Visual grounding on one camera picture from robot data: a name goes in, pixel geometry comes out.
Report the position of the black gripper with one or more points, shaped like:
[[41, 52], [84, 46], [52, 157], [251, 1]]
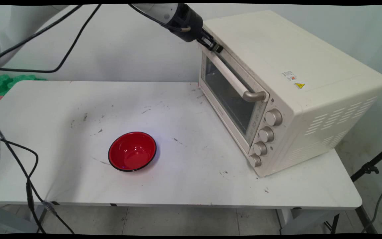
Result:
[[187, 25]]

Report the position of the white label sticker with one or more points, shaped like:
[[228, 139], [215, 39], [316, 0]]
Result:
[[288, 75]]

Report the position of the silver oven knob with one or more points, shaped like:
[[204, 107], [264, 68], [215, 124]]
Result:
[[266, 134], [260, 148], [255, 160], [273, 117]]

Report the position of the yellow warning sticker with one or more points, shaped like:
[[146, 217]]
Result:
[[299, 85]]

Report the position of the cream toaster oven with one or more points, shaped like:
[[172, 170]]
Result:
[[310, 66]]

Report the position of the red bowl black rim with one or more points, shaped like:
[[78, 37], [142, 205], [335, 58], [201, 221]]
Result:
[[132, 152]]

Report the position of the black tripod stand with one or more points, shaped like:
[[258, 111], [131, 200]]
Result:
[[368, 167]]

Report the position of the grey table leg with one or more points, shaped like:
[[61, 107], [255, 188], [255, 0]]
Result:
[[8, 219]]

